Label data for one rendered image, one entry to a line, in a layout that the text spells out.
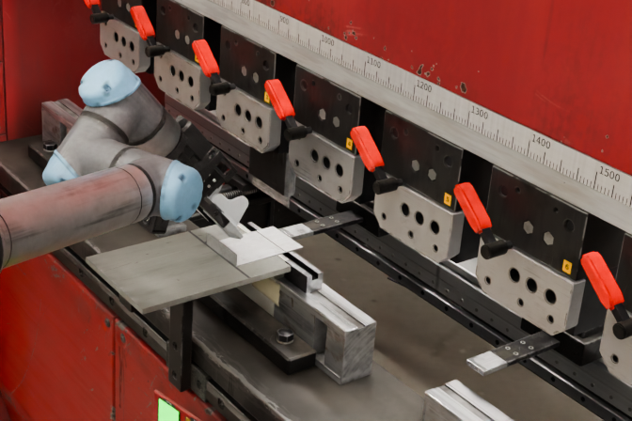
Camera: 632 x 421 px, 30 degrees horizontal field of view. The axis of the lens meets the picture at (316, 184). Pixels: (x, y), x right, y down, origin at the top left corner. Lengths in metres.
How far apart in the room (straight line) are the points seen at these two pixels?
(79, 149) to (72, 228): 0.22
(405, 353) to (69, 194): 2.25
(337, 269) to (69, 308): 1.75
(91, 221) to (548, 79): 0.55
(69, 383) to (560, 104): 1.39
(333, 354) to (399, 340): 1.81
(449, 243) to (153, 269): 0.53
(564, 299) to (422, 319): 2.36
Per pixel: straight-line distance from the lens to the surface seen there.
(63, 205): 1.38
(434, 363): 3.51
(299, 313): 1.84
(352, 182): 1.63
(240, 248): 1.89
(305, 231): 1.95
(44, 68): 2.59
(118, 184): 1.45
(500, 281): 1.44
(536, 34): 1.33
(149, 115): 1.65
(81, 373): 2.36
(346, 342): 1.76
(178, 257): 1.86
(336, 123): 1.63
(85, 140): 1.60
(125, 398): 2.20
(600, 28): 1.27
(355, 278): 3.90
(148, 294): 1.76
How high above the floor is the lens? 1.88
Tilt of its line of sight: 24 degrees down
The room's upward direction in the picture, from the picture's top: 4 degrees clockwise
